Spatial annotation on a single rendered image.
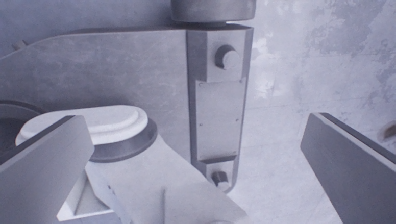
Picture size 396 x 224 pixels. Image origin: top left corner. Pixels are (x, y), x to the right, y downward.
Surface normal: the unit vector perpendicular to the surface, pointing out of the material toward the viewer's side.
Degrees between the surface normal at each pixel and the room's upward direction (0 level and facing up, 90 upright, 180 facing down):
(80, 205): 90
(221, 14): 6
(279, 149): 0
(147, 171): 90
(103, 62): 0
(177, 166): 90
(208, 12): 18
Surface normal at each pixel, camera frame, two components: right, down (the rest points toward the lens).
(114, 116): -0.01, -0.88
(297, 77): 0.19, 0.47
